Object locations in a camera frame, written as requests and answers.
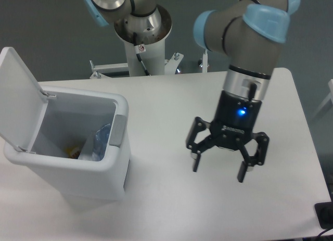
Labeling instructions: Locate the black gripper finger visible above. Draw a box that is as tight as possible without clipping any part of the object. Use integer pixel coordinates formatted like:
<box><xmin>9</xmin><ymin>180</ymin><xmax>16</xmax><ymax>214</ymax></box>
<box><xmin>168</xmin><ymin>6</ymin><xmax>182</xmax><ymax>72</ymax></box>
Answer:
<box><xmin>236</xmin><ymin>132</ymin><xmax>270</xmax><ymax>183</ymax></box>
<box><xmin>185</xmin><ymin>116</ymin><xmax>216</xmax><ymax>173</ymax></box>

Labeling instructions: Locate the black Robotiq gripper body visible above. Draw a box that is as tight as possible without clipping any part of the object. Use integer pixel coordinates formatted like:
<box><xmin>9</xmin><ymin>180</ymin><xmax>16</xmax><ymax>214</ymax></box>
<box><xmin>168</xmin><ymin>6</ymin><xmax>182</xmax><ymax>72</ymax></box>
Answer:
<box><xmin>209</xmin><ymin>91</ymin><xmax>262</xmax><ymax>150</ymax></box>

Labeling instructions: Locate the crushed clear plastic bottle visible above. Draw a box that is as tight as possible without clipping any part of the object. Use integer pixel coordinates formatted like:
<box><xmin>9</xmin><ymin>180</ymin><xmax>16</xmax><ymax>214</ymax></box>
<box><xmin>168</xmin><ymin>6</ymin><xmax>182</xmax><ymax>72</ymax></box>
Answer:
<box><xmin>92</xmin><ymin>123</ymin><xmax>111</xmax><ymax>161</ymax></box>

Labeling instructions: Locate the clear plastic wrapper bag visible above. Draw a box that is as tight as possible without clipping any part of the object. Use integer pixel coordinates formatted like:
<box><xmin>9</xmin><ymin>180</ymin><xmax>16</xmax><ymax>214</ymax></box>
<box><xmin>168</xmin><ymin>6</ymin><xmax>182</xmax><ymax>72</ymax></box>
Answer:
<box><xmin>78</xmin><ymin>132</ymin><xmax>100</xmax><ymax>161</ymax></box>

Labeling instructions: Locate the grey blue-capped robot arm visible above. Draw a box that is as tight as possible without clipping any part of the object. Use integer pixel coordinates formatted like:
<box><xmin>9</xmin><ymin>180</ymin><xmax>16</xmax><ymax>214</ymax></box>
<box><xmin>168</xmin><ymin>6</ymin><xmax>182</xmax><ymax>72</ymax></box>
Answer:
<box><xmin>84</xmin><ymin>0</ymin><xmax>300</xmax><ymax>182</ymax></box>

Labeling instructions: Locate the white plastic trash can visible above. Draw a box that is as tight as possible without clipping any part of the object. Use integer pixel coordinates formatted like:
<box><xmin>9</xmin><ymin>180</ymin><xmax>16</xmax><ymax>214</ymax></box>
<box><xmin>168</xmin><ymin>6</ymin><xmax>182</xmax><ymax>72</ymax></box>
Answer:
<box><xmin>4</xmin><ymin>86</ymin><xmax>131</xmax><ymax>200</ymax></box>

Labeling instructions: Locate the yellow blue trash in can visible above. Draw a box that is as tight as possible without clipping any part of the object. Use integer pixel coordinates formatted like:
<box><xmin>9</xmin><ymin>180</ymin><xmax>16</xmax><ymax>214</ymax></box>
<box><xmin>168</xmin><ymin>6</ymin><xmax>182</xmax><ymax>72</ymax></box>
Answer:
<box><xmin>65</xmin><ymin>146</ymin><xmax>81</xmax><ymax>159</ymax></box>

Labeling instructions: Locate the white trash can lid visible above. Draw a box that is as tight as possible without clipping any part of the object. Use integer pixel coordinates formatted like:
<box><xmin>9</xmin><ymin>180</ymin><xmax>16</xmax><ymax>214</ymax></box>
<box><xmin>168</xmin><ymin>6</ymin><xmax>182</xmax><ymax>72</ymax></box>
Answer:
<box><xmin>1</xmin><ymin>47</ymin><xmax>56</xmax><ymax>152</ymax></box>

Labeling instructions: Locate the white furniture leg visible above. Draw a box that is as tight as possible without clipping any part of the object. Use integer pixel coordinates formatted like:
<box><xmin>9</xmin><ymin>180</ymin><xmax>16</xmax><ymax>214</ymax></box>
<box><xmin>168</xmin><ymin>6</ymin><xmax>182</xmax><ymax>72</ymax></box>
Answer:
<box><xmin>310</xmin><ymin>79</ymin><xmax>332</xmax><ymax>122</ymax></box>

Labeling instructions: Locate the black device at table edge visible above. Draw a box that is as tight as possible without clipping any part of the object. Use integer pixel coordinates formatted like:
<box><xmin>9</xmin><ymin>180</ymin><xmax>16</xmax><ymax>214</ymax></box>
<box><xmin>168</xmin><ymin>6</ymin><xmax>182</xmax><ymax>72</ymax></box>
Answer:
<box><xmin>314</xmin><ymin>202</ymin><xmax>332</xmax><ymax>229</ymax></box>

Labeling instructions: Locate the black cable on pedestal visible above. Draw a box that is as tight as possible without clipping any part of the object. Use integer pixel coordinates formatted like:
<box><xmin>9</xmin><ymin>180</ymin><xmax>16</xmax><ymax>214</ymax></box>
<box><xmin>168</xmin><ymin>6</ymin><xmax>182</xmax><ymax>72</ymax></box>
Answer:
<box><xmin>132</xmin><ymin>32</ymin><xmax>152</xmax><ymax>77</ymax></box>

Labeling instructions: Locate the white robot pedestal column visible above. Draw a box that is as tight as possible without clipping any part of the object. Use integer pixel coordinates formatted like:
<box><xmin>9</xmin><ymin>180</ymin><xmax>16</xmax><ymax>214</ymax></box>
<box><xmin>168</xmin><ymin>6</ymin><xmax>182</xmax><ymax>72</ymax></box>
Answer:
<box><xmin>114</xmin><ymin>5</ymin><xmax>172</xmax><ymax>77</ymax></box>

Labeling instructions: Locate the white pedestal base frame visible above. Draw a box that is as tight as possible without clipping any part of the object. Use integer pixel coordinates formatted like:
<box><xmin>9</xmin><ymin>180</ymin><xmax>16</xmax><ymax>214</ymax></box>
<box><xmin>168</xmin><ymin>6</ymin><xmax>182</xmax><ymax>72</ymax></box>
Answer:
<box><xmin>89</xmin><ymin>49</ymin><xmax>210</xmax><ymax>79</ymax></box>

